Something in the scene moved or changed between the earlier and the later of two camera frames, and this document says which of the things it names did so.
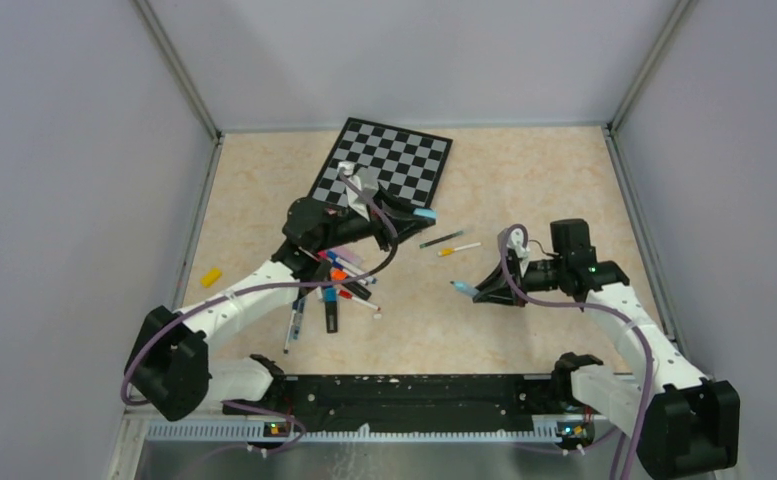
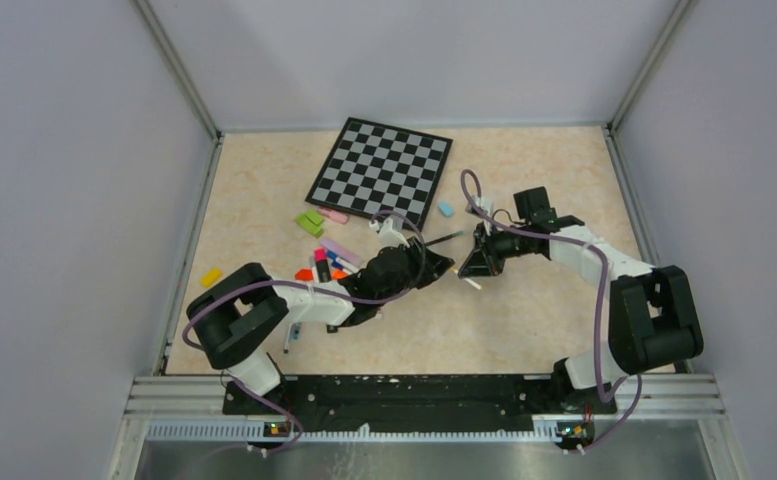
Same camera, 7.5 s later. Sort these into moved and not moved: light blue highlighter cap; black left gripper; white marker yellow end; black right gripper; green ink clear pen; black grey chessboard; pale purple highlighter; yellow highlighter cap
Moved: black right gripper; white marker yellow end; light blue highlighter cap; black left gripper
Not moved: yellow highlighter cap; pale purple highlighter; green ink clear pen; black grey chessboard
